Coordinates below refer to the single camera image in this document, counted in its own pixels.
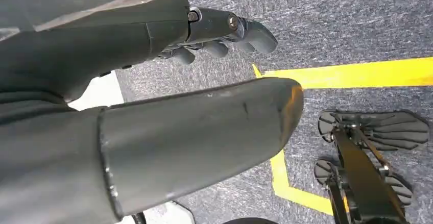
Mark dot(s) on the black robot foot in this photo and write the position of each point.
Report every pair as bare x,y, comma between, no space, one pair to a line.
395,131
324,170

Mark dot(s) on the yellow floor tape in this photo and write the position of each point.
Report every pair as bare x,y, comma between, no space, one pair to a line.
355,73

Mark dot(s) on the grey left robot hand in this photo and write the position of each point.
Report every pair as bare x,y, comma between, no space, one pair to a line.
186,131

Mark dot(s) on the black robot leg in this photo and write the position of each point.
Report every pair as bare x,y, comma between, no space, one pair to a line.
362,182

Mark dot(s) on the white floor plate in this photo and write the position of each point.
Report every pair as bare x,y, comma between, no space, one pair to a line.
99,92

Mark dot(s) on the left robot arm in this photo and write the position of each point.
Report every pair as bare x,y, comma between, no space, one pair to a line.
27,106

